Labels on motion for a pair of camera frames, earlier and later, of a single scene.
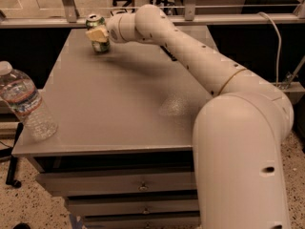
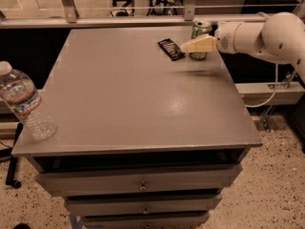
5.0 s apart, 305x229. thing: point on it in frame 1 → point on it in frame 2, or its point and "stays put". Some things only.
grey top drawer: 71,183 stays put
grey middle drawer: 80,205 stays put
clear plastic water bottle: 21,97 stays put
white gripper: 112,30 → 224,36
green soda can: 93,22 → 200,29
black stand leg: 11,174 stays put
